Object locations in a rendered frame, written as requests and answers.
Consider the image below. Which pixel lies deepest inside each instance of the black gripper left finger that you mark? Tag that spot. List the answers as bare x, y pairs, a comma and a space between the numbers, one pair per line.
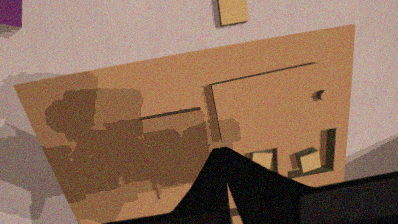
207, 201

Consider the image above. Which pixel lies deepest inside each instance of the tan block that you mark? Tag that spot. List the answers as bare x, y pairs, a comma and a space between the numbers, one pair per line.
308, 159
264, 157
232, 12

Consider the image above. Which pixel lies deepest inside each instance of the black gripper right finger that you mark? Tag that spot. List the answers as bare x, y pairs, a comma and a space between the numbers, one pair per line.
264, 197

